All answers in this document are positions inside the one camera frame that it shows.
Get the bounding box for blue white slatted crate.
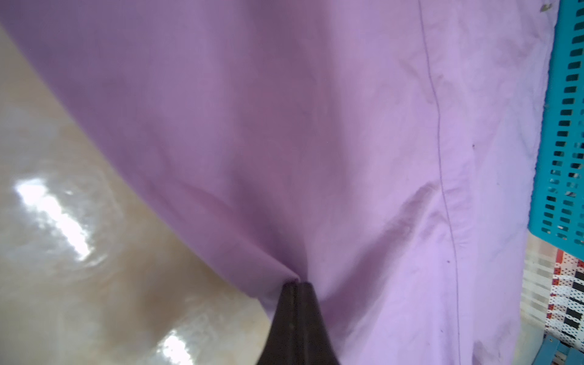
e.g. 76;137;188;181
532;335;584;365

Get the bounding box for teal plastic basket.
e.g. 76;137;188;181
529;0;583;259

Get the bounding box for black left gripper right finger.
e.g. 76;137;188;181
298;282;339;365

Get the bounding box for purple long pants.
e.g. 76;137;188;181
1;1;558;364

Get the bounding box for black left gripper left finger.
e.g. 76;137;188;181
257;282;299;365

